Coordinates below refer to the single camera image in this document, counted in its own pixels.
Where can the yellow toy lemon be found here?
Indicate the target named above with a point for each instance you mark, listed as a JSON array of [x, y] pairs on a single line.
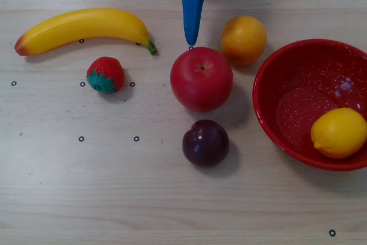
[[338, 133]]

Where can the dark purple toy plum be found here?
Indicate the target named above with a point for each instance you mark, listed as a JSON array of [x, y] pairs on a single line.
[[205, 144]]

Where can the yellow toy banana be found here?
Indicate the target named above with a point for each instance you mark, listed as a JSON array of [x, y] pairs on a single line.
[[80, 25]]

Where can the red toy apple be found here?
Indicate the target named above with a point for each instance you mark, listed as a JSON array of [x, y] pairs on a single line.
[[200, 84]]

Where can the red speckled bowl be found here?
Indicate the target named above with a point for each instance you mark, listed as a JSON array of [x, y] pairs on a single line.
[[292, 98]]

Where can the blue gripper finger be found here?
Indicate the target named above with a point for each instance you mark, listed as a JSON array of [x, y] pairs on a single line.
[[192, 15]]

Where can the red toy strawberry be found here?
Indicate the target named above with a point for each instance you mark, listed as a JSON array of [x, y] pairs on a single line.
[[107, 70]]

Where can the orange toy peach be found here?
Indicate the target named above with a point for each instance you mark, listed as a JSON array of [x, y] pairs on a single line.
[[243, 41]]

